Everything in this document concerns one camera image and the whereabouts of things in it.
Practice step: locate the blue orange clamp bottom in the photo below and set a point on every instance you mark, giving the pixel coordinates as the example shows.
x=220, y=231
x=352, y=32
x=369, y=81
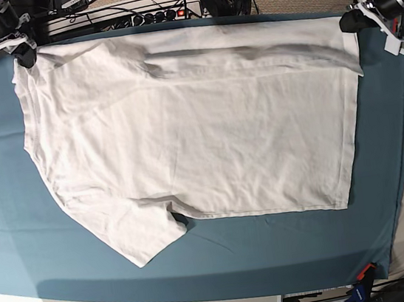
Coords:
x=362, y=290

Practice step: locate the white T-shirt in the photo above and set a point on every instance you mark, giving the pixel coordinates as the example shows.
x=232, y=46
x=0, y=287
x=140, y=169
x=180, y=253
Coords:
x=209, y=122

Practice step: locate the blue table cloth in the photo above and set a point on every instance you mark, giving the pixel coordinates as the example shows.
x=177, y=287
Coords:
x=45, y=254

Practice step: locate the black power strip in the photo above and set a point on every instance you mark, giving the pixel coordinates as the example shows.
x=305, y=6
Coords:
x=159, y=17

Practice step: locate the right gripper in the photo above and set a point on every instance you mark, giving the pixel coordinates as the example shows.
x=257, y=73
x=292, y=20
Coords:
x=16, y=32

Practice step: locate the orange black clamp top right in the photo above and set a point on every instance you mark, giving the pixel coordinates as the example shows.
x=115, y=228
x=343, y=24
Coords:
x=398, y=26

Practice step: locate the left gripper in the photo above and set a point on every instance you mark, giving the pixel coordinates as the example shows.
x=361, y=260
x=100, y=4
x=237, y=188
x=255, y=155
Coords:
x=354, y=21

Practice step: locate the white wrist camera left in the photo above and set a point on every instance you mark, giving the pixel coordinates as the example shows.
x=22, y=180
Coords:
x=394, y=46

